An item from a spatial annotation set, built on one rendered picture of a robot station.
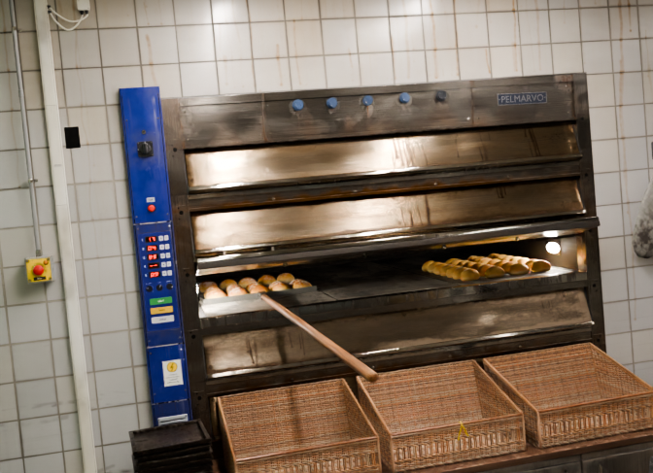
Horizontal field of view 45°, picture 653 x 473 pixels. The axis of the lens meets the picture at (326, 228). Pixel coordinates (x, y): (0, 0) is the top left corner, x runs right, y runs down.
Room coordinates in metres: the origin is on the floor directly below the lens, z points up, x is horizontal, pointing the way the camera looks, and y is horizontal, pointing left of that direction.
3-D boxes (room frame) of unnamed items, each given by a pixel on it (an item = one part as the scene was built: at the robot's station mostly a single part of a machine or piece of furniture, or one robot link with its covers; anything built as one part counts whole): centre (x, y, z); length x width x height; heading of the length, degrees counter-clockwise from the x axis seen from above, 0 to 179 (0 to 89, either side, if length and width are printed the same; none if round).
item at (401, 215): (3.45, -0.32, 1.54); 1.79 x 0.11 x 0.19; 103
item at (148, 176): (4.13, 0.91, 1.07); 1.93 x 0.16 x 2.15; 13
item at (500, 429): (3.19, -0.39, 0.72); 0.56 x 0.49 x 0.28; 102
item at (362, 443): (3.06, 0.20, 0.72); 0.56 x 0.49 x 0.28; 104
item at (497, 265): (4.01, -0.79, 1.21); 0.61 x 0.48 x 0.06; 13
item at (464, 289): (3.48, -0.31, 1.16); 1.80 x 0.06 x 0.04; 103
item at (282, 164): (3.45, -0.32, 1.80); 1.79 x 0.11 x 0.19; 103
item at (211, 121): (3.48, -0.31, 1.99); 1.80 x 0.08 x 0.21; 103
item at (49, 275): (3.08, 1.14, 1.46); 0.10 x 0.07 x 0.10; 103
